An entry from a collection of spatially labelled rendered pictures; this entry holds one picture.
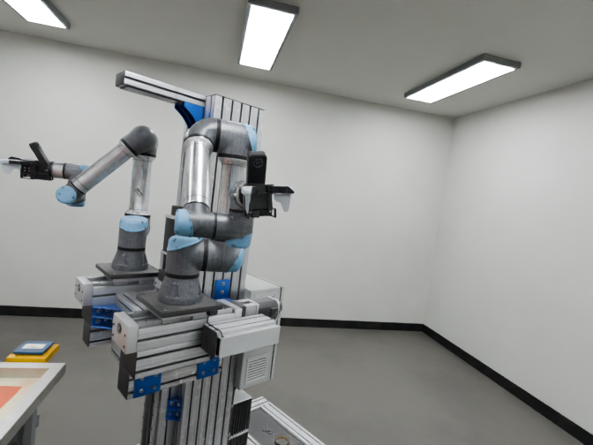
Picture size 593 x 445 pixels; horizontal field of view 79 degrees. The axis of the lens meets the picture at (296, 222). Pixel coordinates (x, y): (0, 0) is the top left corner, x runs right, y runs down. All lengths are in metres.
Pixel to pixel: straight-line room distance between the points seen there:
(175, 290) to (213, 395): 0.66
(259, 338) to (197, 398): 0.49
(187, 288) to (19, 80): 3.97
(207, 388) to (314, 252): 3.17
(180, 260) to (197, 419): 0.80
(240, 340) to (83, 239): 3.56
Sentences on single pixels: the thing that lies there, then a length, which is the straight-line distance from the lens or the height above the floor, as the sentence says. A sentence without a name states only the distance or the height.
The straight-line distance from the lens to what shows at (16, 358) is 1.75.
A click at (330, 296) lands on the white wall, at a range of 4.88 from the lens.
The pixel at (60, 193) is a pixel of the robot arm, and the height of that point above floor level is 1.56.
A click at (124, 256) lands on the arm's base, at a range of 1.74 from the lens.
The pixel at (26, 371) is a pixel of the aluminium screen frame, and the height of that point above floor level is 0.98.
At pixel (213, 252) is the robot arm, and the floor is 1.44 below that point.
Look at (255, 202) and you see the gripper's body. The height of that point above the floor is 1.64.
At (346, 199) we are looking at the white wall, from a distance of 4.73.
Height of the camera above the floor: 1.66
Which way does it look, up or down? 4 degrees down
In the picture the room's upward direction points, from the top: 7 degrees clockwise
